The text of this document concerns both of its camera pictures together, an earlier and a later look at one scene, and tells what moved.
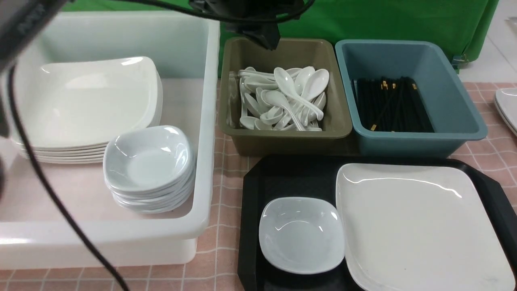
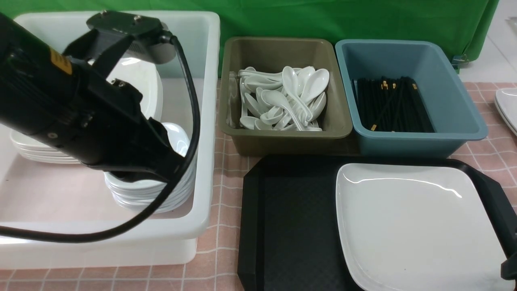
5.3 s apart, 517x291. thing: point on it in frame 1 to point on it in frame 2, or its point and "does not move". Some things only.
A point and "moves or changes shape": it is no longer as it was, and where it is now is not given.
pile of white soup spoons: x=292 y=99 does not move
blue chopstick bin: x=403 y=100 does not move
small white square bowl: x=301 y=235 to x=179 y=139
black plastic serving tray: x=315 y=176 does not move
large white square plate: x=419 y=227 does not move
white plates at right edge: x=505 y=100 does not move
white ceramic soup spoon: x=285 y=82 moves or changes shape
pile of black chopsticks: x=392 y=104 does not move
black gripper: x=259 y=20 to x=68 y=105
